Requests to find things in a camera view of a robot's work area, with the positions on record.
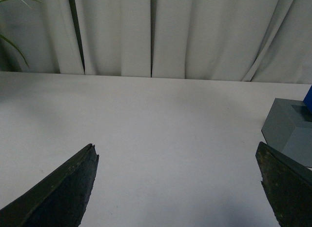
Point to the green plant leaves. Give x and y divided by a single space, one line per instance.
12 44

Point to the gray cube base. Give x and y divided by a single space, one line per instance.
288 129

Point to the blue plastic part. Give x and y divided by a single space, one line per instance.
308 100

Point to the white curtain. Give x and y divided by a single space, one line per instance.
230 40

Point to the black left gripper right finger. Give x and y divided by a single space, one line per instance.
287 185

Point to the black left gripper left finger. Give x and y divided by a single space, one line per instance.
60 199

